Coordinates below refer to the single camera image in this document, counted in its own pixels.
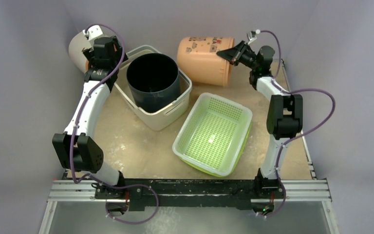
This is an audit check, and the dark navy round bin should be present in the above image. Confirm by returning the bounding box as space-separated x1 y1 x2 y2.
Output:
127 53 181 113

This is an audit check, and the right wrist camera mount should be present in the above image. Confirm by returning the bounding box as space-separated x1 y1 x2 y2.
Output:
246 29 261 44

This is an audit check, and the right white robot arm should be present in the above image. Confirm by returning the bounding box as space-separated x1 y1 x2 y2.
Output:
216 41 303 198

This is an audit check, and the orange plastic bucket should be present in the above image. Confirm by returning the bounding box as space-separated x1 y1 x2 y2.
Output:
176 37 235 87

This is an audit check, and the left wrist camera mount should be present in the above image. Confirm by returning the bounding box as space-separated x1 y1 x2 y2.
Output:
82 25 105 41

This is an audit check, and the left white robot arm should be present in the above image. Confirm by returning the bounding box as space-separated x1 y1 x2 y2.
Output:
52 36 128 199

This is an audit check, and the white perforated strainer basket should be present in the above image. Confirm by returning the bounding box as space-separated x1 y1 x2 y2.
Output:
172 93 253 177

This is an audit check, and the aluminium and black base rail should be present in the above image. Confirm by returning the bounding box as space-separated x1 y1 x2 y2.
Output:
48 178 332 211

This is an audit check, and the lime green basin tray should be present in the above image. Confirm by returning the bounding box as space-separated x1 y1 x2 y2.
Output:
172 119 252 177

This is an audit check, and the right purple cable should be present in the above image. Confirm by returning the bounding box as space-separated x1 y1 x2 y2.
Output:
255 29 337 219

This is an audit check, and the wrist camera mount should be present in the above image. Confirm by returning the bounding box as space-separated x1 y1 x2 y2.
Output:
82 25 105 41
246 29 261 44

